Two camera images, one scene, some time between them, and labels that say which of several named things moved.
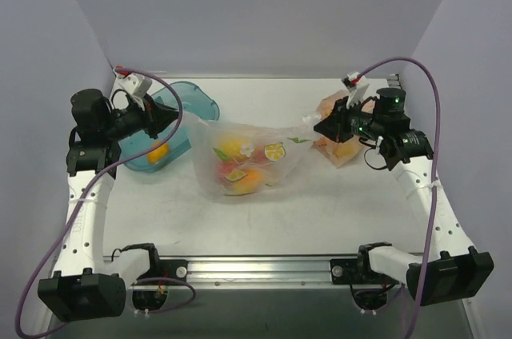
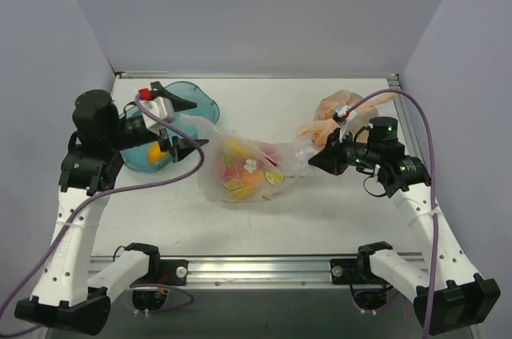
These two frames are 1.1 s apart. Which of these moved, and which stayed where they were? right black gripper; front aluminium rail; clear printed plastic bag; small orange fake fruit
Moved: clear printed plastic bag; right black gripper
Stayed: small orange fake fruit; front aluminium rail
